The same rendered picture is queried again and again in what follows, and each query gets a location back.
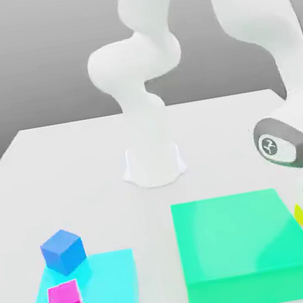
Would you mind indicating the small lime cube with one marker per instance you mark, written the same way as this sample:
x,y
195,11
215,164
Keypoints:
x,y
300,215

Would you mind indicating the large cyan box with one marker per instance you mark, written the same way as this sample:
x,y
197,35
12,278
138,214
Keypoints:
x,y
100,296

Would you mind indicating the large green box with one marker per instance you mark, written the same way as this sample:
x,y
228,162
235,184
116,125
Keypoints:
x,y
239,242

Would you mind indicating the small blue cube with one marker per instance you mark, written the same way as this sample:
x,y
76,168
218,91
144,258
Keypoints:
x,y
63,252

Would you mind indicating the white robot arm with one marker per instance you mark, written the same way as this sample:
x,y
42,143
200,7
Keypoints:
x,y
137,67

